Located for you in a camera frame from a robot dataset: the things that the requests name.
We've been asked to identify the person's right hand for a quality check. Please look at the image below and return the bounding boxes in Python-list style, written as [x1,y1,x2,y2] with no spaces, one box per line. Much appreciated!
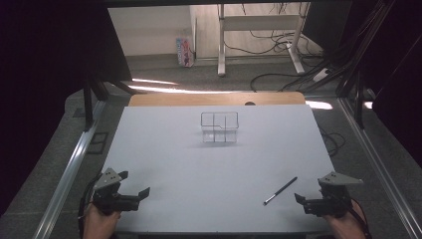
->
[321,201,369,239]

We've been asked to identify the black pen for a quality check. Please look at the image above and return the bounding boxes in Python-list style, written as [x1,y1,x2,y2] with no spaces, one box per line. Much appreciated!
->
[263,176,299,207]

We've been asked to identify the black metal stand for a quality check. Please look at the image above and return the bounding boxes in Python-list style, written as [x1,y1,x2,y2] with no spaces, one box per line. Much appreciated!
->
[82,74,140,131]
[333,0,396,130]

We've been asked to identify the white desk frame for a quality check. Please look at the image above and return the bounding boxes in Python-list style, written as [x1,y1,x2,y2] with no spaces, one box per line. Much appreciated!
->
[216,3,307,78]

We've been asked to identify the black floor cables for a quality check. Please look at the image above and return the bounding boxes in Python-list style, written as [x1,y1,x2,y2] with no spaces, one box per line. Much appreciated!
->
[223,3,329,93]

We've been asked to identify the white power strip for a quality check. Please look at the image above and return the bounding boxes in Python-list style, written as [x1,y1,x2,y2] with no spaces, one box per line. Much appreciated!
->
[313,67,332,83]

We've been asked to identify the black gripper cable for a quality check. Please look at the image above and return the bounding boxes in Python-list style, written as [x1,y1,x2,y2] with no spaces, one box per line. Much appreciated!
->
[77,173,103,239]
[347,197,372,239]

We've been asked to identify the black curtain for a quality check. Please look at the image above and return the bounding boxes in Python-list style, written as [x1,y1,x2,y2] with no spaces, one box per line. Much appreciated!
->
[303,0,422,167]
[0,0,133,217]

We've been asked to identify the colourful printed box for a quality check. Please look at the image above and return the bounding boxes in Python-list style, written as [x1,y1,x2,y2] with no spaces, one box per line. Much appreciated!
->
[175,36,195,69]

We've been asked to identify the black looped cable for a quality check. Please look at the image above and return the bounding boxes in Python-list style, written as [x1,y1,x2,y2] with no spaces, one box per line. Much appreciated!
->
[318,126,347,157]

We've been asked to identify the clear plastic organizer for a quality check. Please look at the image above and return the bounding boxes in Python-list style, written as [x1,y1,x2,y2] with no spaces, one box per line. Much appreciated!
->
[200,111,240,144]

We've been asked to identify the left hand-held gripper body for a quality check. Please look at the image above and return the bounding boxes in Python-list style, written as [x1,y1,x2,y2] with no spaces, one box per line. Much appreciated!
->
[92,167,140,216]

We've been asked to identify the white table mat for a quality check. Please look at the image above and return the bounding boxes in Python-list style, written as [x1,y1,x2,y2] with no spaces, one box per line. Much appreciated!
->
[102,104,336,234]

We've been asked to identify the person's left hand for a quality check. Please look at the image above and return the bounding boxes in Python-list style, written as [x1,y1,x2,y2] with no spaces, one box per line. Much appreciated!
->
[82,202,122,239]

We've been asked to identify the wooden table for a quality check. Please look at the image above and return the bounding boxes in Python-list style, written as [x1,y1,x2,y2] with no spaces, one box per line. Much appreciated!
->
[127,91,307,108]

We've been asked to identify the aluminium rail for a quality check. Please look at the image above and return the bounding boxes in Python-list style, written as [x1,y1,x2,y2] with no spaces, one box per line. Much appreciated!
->
[337,97,422,239]
[32,99,107,239]

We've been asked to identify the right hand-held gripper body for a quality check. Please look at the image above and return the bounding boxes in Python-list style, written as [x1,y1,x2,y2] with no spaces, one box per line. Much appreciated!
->
[303,170,364,219]

